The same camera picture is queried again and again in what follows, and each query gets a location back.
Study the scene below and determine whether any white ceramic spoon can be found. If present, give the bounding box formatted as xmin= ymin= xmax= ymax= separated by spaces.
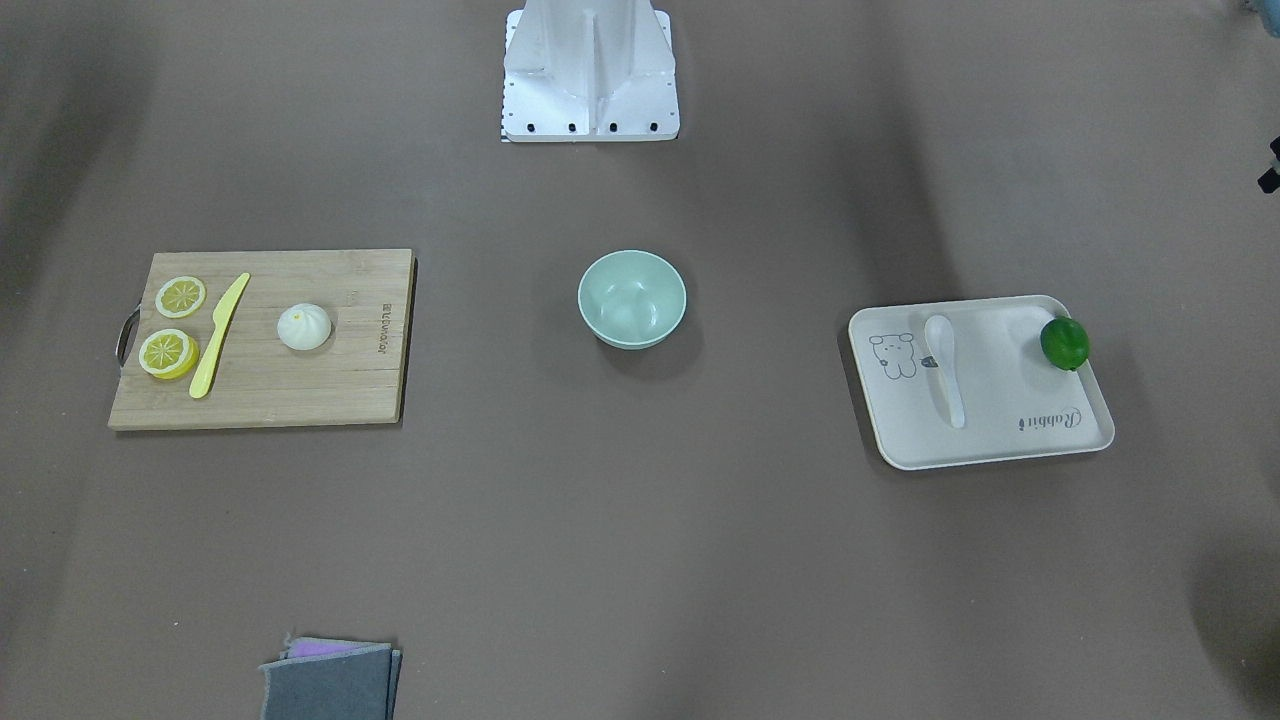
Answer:
xmin=925 ymin=314 xmax=966 ymax=429

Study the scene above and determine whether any light green bowl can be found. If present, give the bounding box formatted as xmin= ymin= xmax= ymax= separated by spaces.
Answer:
xmin=577 ymin=249 xmax=689 ymax=350

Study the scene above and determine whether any cream rabbit tray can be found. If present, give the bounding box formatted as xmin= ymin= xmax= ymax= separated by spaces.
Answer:
xmin=847 ymin=295 xmax=1115 ymax=471

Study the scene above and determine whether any bamboo cutting board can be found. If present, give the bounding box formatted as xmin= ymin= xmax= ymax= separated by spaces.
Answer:
xmin=108 ymin=249 xmax=416 ymax=430

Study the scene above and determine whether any yellow plastic knife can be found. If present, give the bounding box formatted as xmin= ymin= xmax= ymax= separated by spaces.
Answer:
xmin=189 ymin=272 xmax=252 ymax=398

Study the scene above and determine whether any green lime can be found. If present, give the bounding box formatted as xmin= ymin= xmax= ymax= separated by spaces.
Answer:
xmin=1039 ymin=315 xmax=1091 ymax=372

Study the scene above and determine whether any grey folded cloth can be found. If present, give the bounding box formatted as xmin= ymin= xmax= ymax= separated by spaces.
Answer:
xmin=259 ymin=642 xmax=402 ymax=719

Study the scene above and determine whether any purple cloth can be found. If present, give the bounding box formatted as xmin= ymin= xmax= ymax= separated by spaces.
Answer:
xmin=280 ymin=635 xmax=379 ymax=660

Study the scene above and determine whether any upper lemon slice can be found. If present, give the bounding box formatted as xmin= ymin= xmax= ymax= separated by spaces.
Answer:
xmin=154 ymin=275 xmax=207 ymax=319

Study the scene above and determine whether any lemon slice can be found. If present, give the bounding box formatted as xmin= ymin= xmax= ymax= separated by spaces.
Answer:
xmin=154 ymin=275 xmax=207 ymax=319
xmin=137 ymin=328 xmax=200 ymax=380

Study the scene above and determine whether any lower lemon slice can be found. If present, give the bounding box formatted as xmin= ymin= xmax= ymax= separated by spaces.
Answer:
xmin=137 ymin=328 xmax=200 ymax=380

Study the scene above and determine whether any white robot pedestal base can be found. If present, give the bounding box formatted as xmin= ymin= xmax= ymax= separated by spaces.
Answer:
xmin=500 ymin=1 xmax=681 ymax=143

